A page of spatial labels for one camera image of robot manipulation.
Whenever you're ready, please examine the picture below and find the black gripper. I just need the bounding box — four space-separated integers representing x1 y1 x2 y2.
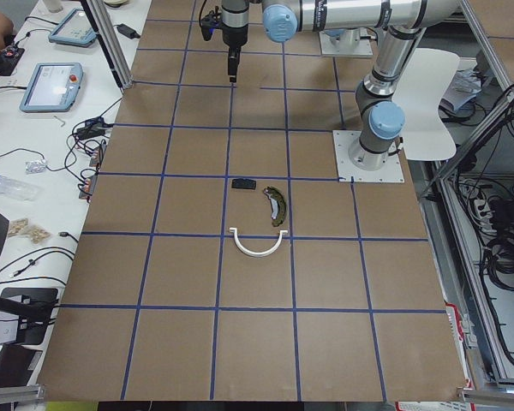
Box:
221 11 247 83

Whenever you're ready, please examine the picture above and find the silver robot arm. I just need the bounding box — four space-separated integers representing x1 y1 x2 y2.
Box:
221 0 249 83
262 0 459 171

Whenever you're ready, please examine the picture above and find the black power adapter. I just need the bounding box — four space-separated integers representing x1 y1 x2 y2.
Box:
116 23 140 39

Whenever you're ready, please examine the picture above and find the black brake pad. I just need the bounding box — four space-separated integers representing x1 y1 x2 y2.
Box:
231 178 257 191

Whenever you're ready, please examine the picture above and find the green brake shoe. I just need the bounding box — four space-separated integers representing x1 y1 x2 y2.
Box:
263 186 287 227

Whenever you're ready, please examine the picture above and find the far blue teach pendant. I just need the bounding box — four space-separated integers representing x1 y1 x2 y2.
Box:
48 9 96 48

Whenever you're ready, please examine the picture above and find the blue teach pendant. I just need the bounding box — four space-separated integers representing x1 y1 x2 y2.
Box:
48 9 96 48
20 63 84 113

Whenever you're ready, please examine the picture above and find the near blue teach pendant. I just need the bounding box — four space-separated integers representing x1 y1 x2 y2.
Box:
20 63 84 113

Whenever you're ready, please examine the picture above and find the white plastic chair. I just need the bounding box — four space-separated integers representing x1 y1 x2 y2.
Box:
392 48 459 161

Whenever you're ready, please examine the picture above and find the clear plastic water bottle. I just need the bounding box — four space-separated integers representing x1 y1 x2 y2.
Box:
0 175 40 200

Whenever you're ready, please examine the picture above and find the bag of wooden pieces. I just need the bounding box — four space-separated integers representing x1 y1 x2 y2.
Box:
7 218 51 244

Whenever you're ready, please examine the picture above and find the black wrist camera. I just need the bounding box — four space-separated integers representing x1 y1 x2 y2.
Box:
200 9 222 41

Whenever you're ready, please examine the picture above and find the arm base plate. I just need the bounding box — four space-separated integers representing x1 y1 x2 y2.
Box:
319 28 373 59
332 130 404 183

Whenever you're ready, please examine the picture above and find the aluminium frame post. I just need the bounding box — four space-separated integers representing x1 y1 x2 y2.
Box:
81 0 133 90

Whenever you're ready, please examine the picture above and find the white curved plastic bracket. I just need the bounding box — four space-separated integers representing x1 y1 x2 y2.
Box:
229 227 289 258

